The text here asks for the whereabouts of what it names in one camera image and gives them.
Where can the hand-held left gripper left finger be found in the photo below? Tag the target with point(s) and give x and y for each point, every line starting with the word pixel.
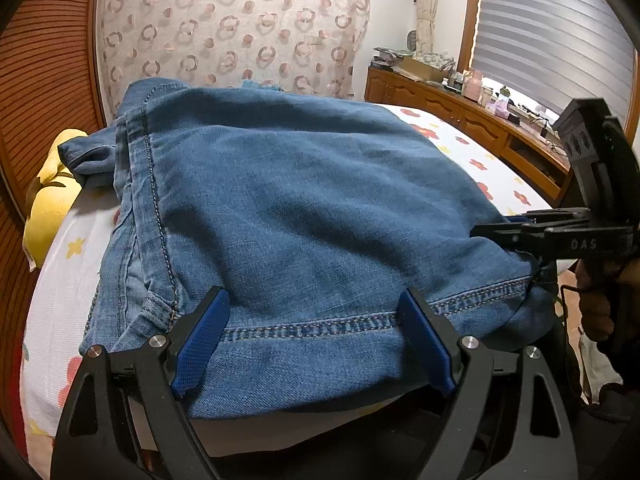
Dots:
pixel 200 350

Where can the patterned fabric pile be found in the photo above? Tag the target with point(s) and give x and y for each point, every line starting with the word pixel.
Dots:
pixel 437 58

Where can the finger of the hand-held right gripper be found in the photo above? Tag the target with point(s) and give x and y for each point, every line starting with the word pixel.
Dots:
pixel 515 236
pixel 555 217

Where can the blue denim pants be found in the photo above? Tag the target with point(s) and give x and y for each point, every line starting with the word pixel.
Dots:
pixel 300 200

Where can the grey window blind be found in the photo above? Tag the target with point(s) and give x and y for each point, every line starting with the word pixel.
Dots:
pixel 540 25

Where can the wooden sideboard cabinet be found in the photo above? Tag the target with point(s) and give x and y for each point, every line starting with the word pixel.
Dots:
pixel 435 102

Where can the cream lace curtain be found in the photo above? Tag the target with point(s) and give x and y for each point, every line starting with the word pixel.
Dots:
pixel 427 5

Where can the light blue cloth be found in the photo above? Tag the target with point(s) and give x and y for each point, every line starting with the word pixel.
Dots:
pixel 260 85

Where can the yellow pillow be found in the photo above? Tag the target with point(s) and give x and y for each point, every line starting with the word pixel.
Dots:
pixel 47 200

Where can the pink container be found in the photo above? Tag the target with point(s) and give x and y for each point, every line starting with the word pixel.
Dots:
pixel 472 87

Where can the white floral bedsheet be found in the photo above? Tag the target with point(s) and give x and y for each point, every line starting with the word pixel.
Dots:
pixel 65 270

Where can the circle-patterned curtain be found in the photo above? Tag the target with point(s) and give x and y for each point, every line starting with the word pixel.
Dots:
pixel 225 10

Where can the wooden window frame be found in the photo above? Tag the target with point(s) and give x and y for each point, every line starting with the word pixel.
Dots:
pixel 472 10

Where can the person's right hand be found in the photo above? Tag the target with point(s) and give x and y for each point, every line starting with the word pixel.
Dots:
pixel 595 305

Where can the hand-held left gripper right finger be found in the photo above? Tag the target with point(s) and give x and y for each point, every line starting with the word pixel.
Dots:
pixel 425 345

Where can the cardboard box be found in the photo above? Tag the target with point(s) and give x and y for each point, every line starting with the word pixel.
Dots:
pixel 422 67

